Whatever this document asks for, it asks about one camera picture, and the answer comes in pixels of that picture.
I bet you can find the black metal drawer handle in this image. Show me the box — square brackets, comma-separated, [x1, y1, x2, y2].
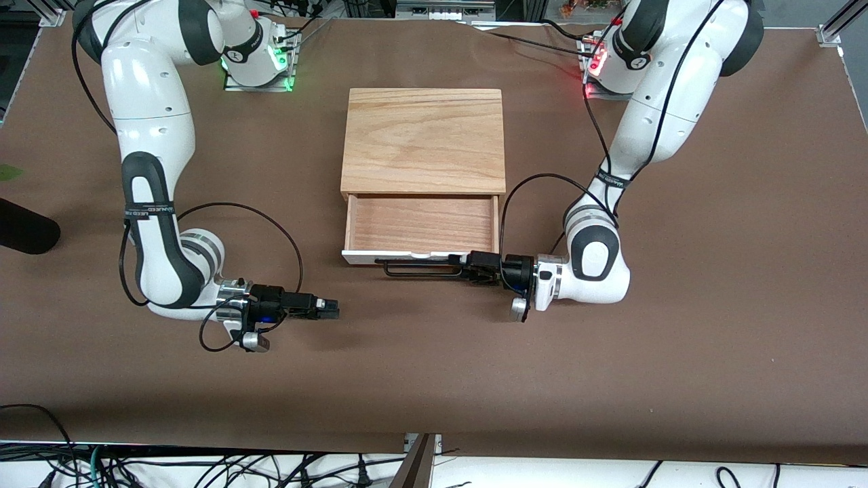
[374, 256, 470, 279]

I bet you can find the grey thin cable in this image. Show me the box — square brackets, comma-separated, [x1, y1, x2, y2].
[293, 17, 334, 49]

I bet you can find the aluminium frame profile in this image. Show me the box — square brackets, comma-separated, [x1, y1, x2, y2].
[27, 0, 68, 28]
[817, 0, 856, 47]

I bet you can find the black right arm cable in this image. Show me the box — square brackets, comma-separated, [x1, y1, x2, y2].
[71, 0, 304, 353]

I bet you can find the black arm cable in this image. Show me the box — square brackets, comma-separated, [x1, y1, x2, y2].
[500, 0, 728, 257]
[71, 0, 304, 353]

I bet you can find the grey metal box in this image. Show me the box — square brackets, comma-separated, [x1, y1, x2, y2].
[395, 0, 496, 20]

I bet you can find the brown wooden post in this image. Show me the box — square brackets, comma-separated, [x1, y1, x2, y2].
[390, 434, 435, 488]

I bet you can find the short black table cable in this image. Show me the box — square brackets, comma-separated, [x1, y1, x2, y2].
[541, 19, 594, 40]

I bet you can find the long black table cable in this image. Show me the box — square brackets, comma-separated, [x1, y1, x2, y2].
[475, 28, 585, 52]

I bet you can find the looping black floor cable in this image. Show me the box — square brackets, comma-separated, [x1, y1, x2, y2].
[0, 404, 77, 488]

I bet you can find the black cylindrical object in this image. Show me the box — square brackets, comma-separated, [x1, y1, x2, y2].
[0, 199, 60, 255]

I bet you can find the drawer with white front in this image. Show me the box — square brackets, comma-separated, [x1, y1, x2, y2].
[341, 194, 503, 266]

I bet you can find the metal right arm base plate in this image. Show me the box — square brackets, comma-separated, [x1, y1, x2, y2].
[224, 30, 297, 92]

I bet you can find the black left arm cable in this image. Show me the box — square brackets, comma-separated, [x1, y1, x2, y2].
[500, 0, 728, 257]

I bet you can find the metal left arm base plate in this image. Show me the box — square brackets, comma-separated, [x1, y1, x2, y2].
[580, 34, 653, 101]

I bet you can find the brown table cover sheet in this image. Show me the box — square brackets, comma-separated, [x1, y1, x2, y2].
[0, 10, 868, 466]

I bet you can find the light wooden drawer cabinet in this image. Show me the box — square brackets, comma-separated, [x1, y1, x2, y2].
[340, 87, 507, 200]

